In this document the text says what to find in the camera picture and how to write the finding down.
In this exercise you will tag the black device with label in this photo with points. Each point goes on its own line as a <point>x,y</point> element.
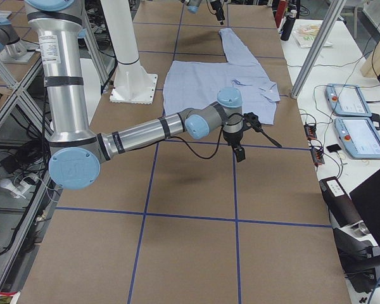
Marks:
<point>339,202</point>

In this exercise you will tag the teach pendant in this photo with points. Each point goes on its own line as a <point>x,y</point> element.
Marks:
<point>346,100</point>
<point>359,137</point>

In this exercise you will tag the lower teach pendant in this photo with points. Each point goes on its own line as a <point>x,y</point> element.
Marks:
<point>359,137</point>

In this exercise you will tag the aluminium frame post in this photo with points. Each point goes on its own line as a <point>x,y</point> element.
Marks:
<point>324,31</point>

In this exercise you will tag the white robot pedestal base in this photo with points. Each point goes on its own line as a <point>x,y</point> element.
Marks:
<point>132,84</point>

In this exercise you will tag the black monitor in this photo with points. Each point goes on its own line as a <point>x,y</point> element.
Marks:
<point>366,199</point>

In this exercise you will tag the light blue striped shirt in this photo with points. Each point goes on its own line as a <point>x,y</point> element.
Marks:
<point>191,84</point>

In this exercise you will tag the black water bottle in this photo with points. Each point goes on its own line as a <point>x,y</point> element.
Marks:
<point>288,25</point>

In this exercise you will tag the upper teach pendant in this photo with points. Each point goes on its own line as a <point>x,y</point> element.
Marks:
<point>346,100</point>

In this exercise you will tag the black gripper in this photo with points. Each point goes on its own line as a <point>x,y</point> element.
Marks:
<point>217,9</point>
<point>234,139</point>

